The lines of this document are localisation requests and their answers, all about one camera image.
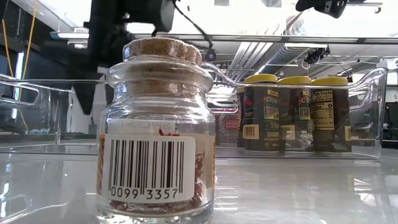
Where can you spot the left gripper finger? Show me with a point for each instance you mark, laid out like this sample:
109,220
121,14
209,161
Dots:
109,93
86,93

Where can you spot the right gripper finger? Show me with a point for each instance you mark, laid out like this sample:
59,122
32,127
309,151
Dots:
306,4

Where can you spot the cork-stoppered glass saffron jar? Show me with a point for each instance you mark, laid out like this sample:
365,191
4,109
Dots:
149,168

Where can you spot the yellow-lidded dark spice jar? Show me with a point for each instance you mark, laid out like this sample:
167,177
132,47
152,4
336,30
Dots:
331,118
295,118
261,118

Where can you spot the clear plastic bin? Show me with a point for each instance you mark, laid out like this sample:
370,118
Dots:
217,104
367,109
37,149

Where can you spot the black round device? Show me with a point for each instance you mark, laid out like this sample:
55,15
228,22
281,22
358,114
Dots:
211,55

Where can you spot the black background monitor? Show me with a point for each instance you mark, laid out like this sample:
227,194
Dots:
391,119

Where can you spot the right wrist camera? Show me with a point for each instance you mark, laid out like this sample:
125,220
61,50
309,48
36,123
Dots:
334,7

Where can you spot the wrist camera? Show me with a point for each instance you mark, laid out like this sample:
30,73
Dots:
334,7
152,15

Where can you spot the horizontal metal frame bar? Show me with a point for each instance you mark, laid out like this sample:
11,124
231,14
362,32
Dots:
280,39

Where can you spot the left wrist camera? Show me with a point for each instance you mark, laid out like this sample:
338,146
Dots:
152,15

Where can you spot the black ceiling mount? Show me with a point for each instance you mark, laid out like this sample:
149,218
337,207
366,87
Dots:
315,56

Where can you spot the silver ceiling duct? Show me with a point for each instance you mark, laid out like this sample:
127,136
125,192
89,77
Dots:
248,59

